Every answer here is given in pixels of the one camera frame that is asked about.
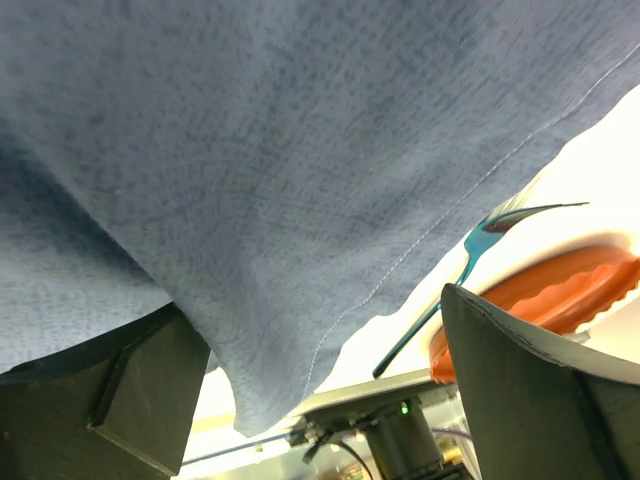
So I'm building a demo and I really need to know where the orange plastic plate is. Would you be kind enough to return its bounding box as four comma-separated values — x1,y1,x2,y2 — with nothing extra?
428,244,640,386

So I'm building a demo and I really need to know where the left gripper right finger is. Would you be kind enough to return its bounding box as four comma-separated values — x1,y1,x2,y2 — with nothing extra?
441,284,639,480

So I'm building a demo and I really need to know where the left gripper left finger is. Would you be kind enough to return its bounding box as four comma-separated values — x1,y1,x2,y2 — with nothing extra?
1,306,210,479

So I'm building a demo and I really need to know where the blue cloth placemat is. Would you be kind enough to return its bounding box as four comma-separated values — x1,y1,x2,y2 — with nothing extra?
1,1,639,436

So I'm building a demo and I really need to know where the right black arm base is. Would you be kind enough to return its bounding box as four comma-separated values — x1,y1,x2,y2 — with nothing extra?
287,392,481,479

